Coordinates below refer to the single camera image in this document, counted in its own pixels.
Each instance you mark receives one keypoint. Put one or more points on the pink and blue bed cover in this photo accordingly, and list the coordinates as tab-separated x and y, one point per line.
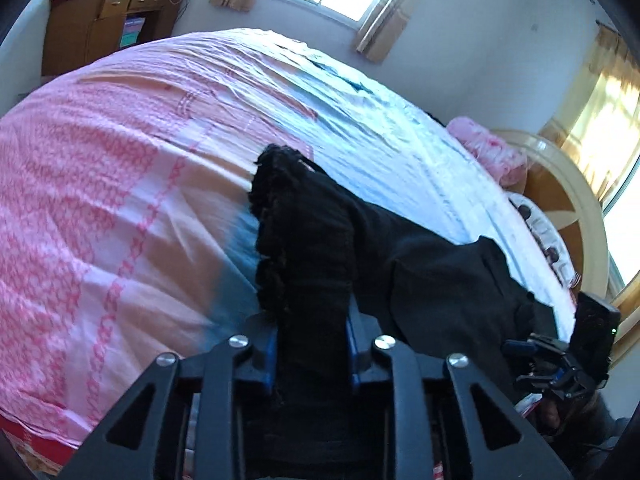
150	185

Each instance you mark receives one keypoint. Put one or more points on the red patterned mattress cover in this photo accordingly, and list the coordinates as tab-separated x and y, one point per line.
35	440

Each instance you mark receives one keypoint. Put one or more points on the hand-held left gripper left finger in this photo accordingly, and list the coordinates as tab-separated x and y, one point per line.
270	355

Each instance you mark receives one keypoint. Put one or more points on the yellow patterned curtain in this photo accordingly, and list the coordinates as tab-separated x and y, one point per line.
600	110

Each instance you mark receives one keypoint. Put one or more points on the brown wooden desk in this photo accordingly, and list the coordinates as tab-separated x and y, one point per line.
80	30

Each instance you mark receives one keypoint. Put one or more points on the black pants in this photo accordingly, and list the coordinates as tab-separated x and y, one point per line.
425	280

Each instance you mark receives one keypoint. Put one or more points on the stack of pastel boxes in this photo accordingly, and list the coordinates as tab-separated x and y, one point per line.
133	32

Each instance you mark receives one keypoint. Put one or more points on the person's right hand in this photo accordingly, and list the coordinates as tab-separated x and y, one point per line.
552	415

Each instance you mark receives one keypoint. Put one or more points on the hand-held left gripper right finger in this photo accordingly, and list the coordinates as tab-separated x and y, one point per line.
356	355

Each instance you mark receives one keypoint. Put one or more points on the grey patterned pillow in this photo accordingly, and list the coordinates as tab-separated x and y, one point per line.
545	240

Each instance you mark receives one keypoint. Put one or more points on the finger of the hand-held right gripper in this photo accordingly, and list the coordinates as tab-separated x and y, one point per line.
540	347
555	385

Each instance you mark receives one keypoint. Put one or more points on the folded pink floral blanket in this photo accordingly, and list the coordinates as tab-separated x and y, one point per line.
487	150

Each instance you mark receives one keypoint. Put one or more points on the person's right forearm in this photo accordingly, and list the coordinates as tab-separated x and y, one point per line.
597	425

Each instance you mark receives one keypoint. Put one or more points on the large window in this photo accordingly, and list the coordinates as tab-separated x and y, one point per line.
625	230

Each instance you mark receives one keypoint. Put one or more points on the round cream wooden headboard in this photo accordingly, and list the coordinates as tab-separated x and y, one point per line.
575	200

